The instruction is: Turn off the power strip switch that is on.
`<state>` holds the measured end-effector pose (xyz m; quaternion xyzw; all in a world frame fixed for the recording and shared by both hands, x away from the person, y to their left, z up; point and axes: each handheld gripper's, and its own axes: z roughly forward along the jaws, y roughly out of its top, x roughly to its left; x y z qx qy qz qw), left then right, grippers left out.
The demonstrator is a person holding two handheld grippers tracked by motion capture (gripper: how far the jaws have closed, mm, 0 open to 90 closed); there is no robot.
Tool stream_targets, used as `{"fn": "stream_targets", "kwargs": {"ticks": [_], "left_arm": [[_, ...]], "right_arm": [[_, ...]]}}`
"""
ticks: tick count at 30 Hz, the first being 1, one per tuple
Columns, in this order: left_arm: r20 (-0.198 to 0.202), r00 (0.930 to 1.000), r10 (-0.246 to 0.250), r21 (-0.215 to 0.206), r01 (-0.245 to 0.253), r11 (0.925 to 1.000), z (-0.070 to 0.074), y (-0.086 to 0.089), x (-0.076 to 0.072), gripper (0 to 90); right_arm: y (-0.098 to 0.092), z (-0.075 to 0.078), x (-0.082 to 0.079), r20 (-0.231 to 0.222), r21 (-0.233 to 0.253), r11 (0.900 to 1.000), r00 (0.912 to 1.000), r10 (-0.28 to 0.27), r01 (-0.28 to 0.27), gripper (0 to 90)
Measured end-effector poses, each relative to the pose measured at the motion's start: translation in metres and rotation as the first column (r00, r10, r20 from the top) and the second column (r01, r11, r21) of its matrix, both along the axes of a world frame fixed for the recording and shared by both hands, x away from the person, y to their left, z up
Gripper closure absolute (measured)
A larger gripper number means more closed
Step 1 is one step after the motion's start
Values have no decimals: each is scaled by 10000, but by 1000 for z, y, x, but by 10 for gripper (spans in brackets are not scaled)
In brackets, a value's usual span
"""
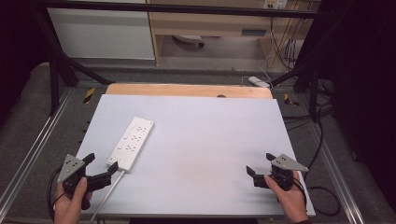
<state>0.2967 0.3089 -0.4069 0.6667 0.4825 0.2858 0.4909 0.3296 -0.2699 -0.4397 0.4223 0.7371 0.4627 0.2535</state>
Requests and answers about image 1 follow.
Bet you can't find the white cabinet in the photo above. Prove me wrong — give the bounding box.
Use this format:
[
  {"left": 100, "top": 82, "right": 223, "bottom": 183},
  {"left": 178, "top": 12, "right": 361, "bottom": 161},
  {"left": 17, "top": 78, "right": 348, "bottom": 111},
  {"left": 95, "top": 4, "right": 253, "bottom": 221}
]
[{"left": 47, "top": 0, "right": 156, "bottom": 61}]

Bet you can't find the bundle of hanging cables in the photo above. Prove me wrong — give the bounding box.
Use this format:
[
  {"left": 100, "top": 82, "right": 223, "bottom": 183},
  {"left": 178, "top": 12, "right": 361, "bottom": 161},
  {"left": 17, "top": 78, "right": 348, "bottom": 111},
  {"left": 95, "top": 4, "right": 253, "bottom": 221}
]
[{"left": 269, "top": 0, "right": 314, "bottom": 71}]

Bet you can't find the white chair base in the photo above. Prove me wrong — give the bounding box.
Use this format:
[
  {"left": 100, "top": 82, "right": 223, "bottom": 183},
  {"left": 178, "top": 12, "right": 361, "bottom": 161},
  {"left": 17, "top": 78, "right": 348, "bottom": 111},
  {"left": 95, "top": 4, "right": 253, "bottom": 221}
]
[{"left": 172, "top": 34, "right": 205, "bottom": 49}]

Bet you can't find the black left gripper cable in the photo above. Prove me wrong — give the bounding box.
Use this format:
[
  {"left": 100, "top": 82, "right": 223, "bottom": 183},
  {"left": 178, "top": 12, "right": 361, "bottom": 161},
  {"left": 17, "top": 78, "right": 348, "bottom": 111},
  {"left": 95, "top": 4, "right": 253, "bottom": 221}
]
[{"left": 46, "top": 167, "right": 64, "bottom": 220}]

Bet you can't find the white power strip cable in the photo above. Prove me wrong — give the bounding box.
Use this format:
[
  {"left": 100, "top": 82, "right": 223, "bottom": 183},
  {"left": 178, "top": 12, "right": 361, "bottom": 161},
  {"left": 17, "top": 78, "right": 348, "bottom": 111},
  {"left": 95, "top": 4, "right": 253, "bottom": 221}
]
[{"left": 90, "top": 170, "right": 126, "bottom": 223}]

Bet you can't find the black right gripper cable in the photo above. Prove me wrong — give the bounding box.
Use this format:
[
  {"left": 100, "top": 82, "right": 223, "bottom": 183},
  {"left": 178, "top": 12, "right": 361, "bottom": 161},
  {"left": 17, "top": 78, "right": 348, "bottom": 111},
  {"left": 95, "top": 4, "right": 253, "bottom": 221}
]
[{"left": 291, "top": 177, "right": 308, "bottom": 208}]

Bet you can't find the person's right hand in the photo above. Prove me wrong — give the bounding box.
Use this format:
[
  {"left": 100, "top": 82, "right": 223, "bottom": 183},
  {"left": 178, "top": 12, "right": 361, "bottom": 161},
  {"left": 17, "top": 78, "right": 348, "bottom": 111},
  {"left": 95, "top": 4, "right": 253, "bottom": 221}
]
[{"left": 263, "top": 171, "right": 309, "bottom": 224}]

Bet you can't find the person's left hand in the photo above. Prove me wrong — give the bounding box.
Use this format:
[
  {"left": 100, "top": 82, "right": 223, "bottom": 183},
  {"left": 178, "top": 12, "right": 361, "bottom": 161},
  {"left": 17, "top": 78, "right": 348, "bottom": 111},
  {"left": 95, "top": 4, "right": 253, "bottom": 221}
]
[{"left": 52, "top": 176, "right": 93, "bottom": 224}]

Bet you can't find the aluminium rail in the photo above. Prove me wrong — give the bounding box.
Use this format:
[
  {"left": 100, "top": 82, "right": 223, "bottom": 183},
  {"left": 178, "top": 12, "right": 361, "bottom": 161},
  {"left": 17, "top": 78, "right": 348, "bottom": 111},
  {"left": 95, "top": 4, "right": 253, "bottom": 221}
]
[
  {"left": 0, "top": 88, "right": 76, "bottom": 208},
  {"left": 306, "top": 122, "right": 367, "bottom": 224}
]

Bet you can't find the small white power strip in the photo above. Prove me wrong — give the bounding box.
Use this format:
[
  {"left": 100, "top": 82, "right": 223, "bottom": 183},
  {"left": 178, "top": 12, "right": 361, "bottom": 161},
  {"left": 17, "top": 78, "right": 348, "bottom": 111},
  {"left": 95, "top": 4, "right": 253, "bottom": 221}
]
[{"left": 247, "top": 76, "right": 272, "bottom": 90}]

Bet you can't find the wooden board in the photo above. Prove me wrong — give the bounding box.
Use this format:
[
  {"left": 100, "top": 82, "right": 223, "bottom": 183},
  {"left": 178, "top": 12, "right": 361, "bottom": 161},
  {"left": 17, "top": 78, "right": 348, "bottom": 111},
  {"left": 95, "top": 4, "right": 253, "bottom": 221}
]
[{"left": 105, "top": 82, "right": 274, "bottom": 100}]

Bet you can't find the wooden desk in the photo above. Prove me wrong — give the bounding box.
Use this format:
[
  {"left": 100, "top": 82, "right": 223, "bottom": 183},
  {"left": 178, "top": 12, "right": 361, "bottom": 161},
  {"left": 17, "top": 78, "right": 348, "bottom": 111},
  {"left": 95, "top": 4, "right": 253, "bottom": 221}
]
[{"left": 145, "top": 0, "right": 322, "bottom": 69}]

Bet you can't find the black floor cable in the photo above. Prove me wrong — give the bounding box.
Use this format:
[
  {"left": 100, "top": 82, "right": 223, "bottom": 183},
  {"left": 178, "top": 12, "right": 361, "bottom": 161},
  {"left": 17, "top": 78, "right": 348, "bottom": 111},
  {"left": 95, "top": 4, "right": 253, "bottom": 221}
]
[{"left": 281, "top": 78, "right": 343, "bottom": 217}]

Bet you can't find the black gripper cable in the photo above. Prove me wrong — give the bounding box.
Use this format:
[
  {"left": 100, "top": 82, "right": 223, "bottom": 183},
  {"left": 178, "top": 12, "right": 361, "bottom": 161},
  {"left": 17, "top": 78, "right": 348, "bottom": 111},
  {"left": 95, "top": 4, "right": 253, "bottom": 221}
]
[
  {"left": 291, "top": 177, "right": 308, "bottom": 208},
  {"left": 46, "top": 167, "right": 64, "bottom": 220}
]

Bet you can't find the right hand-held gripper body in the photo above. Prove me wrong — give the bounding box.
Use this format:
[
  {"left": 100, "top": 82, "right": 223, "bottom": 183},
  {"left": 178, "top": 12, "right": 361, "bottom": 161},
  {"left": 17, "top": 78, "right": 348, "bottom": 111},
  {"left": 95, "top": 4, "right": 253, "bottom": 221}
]
[{"left": 269, "top": 153, "right": 309, "bottom": 192}]

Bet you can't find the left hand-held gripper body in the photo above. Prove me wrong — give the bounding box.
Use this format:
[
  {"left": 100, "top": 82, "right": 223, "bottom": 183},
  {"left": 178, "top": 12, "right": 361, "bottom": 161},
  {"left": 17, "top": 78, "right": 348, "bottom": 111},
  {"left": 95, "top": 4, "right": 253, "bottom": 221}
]
[{"left": 56, "top": 153, "right": 92, "bottom": 211}]

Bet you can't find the white wall socket panel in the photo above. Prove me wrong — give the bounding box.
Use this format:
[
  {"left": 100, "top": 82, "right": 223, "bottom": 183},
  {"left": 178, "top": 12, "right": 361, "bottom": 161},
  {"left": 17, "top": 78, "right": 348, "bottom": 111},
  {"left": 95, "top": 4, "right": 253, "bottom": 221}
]
[{"left": 262, "top": 0, "right": 290, "bottom": 10}]

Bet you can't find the black metal frame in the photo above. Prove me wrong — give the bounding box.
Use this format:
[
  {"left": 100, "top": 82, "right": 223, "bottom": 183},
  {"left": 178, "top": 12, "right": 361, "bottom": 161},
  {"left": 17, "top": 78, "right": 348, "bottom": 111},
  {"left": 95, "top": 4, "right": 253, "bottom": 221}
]
[{"left": 31, "top": 0, "right": 335, "bottom": 123}]

